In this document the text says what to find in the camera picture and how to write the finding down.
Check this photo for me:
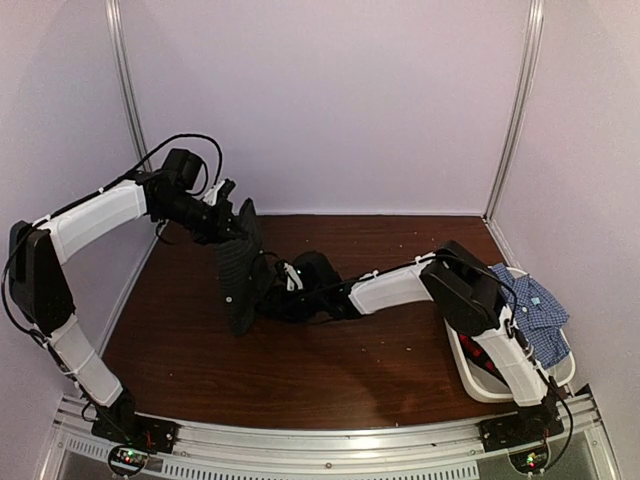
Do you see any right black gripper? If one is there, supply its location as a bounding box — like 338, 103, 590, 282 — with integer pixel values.
256, 283, 327, 322

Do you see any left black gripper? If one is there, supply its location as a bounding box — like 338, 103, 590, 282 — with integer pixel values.
155, 192, 248, 246

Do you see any black pinstriped long sleeve shirt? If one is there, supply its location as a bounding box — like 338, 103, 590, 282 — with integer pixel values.
214, 198, 273, 337

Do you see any white plastic bin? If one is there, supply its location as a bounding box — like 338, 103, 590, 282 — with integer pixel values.
443, 264, 576, 404

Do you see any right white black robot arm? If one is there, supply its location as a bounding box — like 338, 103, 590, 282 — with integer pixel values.
256, 241, 558, 442

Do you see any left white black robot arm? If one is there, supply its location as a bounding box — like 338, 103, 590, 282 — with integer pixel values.
1, 149, 248, 444

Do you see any blue checked long sleeve shirt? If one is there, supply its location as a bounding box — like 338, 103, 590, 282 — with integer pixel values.
490, 263, 570, 369

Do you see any red black plaid shirt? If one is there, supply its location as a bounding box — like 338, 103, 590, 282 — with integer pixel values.
457, 333, 503, 381

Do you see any left led circuit board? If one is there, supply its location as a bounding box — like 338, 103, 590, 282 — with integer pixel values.
107, 445, 150, 476

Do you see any led circuit board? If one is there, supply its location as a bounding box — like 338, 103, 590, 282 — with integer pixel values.
107, 445, 150, 476
509, 449, 550, 475

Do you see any right led circuit board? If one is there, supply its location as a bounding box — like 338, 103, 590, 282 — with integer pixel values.
509, 449, 550, 475

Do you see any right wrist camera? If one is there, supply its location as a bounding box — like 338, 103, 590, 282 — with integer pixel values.
275, 260, 304, 292

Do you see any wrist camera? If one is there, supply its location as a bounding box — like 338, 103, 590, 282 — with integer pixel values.
202, 178, 236, 216
275, 260, 304, 292

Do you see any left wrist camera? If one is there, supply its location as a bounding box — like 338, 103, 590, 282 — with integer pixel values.
202, 178, 236, 216

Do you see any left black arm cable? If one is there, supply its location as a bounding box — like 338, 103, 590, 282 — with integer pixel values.
99, 133, 224, 196

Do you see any front aluminium rail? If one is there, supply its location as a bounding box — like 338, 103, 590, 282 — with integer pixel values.
35, 394, 621, 479

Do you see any left aluminium frame post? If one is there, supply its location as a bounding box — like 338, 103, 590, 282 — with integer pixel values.
104, 0, 153, 180

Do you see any aluminium frame post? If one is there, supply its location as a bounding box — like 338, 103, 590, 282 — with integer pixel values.
104, 0, 153, 180
483, 0, 545, 224

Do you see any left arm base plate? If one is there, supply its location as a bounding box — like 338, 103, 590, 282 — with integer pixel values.
91, 415, 179, 454

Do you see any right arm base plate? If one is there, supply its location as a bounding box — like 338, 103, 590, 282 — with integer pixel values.
479, 412, 564, 452

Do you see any right aluminium frame post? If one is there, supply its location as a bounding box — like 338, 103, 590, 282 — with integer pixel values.
483, 0, 545, 224

